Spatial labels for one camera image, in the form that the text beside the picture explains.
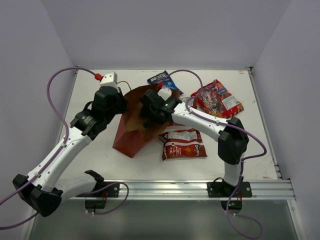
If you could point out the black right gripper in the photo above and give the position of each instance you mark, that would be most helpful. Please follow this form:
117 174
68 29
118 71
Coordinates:
145 112

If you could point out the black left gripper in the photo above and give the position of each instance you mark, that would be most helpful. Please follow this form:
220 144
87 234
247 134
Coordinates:
119 100

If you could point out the red Doritos chip bag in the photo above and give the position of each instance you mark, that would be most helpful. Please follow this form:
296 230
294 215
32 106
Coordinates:
170 124

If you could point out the blue Kettle potato chips bag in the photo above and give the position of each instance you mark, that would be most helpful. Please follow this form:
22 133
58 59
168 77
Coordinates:
165 79

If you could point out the red brown paper bag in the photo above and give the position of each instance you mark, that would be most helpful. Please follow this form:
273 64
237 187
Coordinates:
131 136

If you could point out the red patterned snack bag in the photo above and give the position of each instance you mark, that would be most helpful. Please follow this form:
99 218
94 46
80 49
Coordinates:
217 101

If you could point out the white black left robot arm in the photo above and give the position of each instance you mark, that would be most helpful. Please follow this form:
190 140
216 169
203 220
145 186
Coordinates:
42 188

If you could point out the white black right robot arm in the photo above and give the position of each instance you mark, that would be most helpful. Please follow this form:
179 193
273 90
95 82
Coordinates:
231 139

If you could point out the small green candy packet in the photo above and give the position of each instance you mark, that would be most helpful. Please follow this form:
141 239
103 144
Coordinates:
146 124

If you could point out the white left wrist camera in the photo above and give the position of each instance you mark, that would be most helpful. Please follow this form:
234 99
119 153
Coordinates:
110 79

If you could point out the aluminium front mounting rail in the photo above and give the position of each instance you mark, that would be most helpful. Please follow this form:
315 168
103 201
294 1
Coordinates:
198 190

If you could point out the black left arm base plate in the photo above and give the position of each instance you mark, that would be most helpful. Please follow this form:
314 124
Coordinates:
103 189

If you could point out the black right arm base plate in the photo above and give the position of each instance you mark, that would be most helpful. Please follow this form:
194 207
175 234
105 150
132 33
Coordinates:
218 188

